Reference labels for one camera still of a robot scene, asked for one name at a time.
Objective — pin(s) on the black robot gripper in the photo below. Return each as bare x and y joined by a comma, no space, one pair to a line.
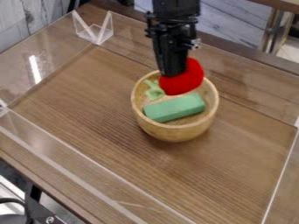
171,29

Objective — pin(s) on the red plush fruit green stem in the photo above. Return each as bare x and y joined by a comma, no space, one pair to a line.
176,85

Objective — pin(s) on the green rectangular block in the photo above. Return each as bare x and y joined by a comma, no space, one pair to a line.
175,108

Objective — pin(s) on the wooden bowl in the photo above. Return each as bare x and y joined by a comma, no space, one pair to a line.
181,129

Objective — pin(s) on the clear acrylic front barrier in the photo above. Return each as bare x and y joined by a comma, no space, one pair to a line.
80,183

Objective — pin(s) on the clear acrylic corner bracket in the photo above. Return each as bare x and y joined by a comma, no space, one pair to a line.
93,33

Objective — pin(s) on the metal frame post background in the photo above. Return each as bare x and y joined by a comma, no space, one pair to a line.
276,30

